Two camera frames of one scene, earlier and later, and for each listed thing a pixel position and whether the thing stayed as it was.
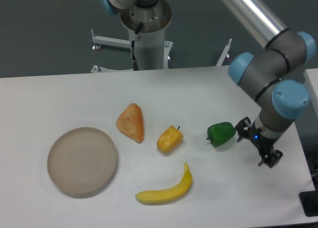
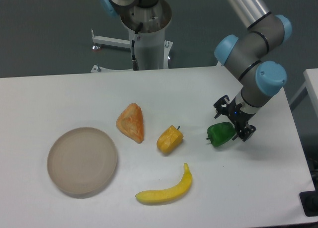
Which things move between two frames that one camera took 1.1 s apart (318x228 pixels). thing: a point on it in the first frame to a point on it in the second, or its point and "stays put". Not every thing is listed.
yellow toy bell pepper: x=169 y=139 stays put
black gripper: x=265 y=144 to x=240 y=117
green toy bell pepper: x=219 y=133 stays put
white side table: x=311 y=77 stays put
